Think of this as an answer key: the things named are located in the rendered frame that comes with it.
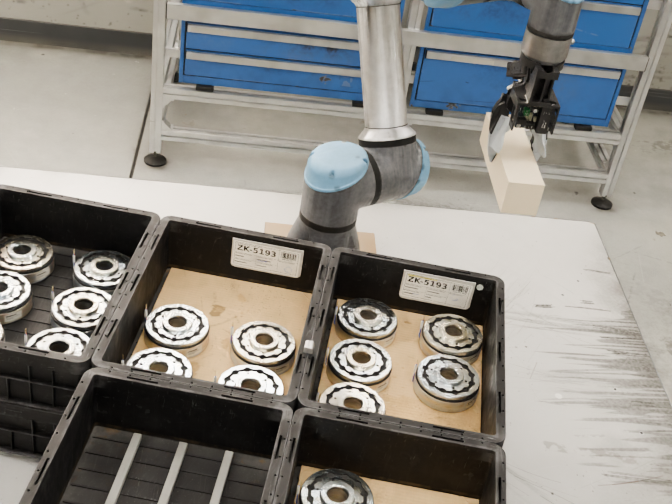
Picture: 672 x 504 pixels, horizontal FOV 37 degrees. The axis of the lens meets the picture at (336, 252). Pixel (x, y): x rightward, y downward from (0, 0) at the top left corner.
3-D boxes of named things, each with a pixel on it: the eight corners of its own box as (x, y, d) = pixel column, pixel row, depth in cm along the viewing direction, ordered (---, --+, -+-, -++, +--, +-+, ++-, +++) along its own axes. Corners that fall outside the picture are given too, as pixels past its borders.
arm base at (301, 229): (282, 227, 213) (288, 187, 208) (353, 231, 216) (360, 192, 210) (288, 271, 201) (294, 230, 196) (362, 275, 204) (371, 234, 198)
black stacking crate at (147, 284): (161, 269, 183) (163, 217, 177) (323, 299, 182) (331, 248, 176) (89, 424, 151) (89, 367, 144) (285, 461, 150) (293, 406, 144)
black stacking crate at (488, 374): (325, 300, 182) (333, 248, 176) (488, 330, 181) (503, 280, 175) (288, 462, 150) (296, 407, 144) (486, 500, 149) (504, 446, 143)
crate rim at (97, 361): (162, 224, 178) (163, 213, 176) (331, 256, 177) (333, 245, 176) (87, 377, 145) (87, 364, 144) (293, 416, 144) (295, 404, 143)
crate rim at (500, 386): (331, 256, 177) (333, 245, 176) (501, 288, 176) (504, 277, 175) (293, 416, 144) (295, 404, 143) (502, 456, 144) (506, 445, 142)
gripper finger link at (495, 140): (479, 169, 172) (506, 125, 167) (475, 151, 177) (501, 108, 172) (495, 175, 173) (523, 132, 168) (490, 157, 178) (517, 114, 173)
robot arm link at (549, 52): (522, 18, 164) (571, 24, 165) (515, 44, 167) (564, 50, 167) (531, 38, 158) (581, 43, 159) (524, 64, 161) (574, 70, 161)
